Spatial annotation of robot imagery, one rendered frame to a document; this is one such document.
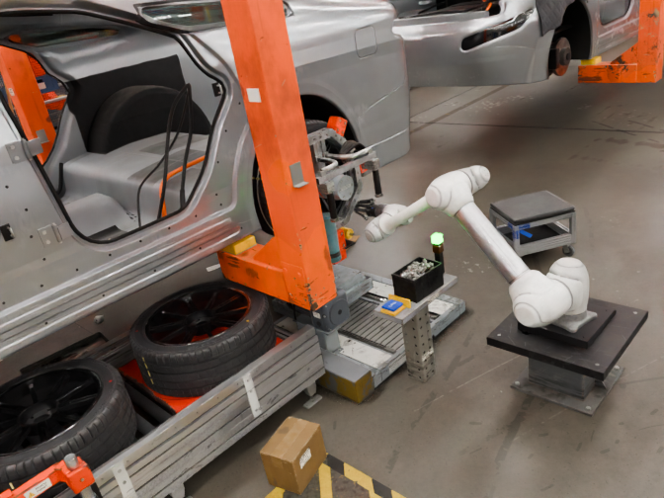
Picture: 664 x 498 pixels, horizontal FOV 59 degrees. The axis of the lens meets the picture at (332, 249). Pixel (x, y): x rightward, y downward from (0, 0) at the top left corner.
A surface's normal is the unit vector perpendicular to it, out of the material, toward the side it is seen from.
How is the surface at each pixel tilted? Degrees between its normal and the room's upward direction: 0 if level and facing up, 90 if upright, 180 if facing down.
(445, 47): 86
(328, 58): 90
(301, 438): 0
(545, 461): 0
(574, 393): 90
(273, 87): 90
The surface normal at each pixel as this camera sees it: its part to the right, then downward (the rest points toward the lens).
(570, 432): -0.17, -0.89
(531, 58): 0.26, 0.48
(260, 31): 0.71, 0.18
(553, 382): -0.67, 0.41
